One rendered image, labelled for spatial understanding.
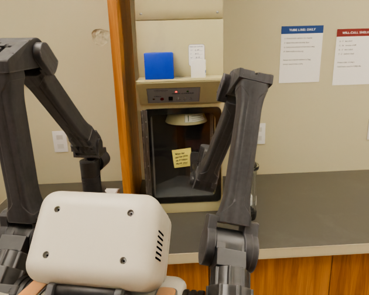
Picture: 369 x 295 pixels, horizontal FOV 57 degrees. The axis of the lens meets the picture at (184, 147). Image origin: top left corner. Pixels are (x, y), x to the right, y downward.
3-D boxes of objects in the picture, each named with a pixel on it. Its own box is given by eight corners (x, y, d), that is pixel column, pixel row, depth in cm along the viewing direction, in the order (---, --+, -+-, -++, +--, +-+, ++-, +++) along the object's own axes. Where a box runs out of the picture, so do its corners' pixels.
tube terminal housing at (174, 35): (149, 190, 169) (139, 24, 147) (215, 187, 170) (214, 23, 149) (146, 214, 145) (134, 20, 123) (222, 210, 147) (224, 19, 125)
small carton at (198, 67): (192, 76, 127) (191, 59, 125) (205, 76, 126) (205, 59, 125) (191, 77, 122) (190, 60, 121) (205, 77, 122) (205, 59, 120)
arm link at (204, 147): (188, 186, 108) (215, 191, 109) (197, 151, 105) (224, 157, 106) (187, 172, 120) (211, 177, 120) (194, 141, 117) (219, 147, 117)
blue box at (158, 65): (146, 77, 128) (145, 52, 126) (173, 76, 129) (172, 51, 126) (144, 79, 119) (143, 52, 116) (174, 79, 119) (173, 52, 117)
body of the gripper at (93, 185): (106, 190, 112) (104, 168, 110) (101, 203, 102) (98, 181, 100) (86, 191, 111) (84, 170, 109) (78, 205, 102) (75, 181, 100)
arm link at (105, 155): (69, 139, 100) (97, 140, 99) (85, 130, 111) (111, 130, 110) (73, 177, 104) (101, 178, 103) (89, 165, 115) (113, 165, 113)
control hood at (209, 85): (139, 103, 132) (137, 77, 129) (223, 100, 133) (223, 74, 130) (137, 109, 121) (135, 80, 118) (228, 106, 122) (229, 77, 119)
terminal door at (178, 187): (148, 203, 144) (142, 109, 132) (221, 200, 144) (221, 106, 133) (148, 204, 143) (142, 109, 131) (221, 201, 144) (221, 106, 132)
